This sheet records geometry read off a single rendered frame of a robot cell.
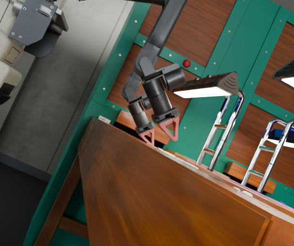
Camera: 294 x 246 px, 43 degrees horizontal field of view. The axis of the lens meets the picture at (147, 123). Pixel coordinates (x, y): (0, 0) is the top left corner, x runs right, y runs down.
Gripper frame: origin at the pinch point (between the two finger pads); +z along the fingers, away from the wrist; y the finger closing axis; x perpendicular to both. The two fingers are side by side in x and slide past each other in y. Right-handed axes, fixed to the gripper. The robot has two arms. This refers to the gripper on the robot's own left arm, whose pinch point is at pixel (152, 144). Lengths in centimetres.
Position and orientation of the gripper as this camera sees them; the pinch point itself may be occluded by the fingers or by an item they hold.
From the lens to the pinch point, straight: 162.9
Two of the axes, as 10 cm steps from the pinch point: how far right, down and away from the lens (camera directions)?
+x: -8.9, 4.2, -1.5
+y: -1.8, -0.4, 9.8
